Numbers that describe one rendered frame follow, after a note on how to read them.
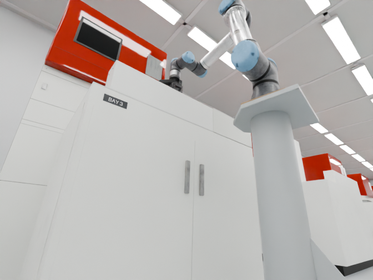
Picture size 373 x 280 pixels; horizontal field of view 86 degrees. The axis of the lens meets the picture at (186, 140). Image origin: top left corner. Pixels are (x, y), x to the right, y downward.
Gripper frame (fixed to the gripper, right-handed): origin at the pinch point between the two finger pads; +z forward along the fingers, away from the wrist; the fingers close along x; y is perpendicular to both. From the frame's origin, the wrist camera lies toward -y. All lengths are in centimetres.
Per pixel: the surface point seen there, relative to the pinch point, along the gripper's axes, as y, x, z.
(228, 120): 27.9, -24.4, 13.1
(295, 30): 163, -20, -171
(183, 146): -4.5, -27.0, 38.9
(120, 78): -37, -28, 19
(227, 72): 150, 90, -170
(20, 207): -57, 33, 68
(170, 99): -13.7, -27.0, 17.7
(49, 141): -55, 33, 33
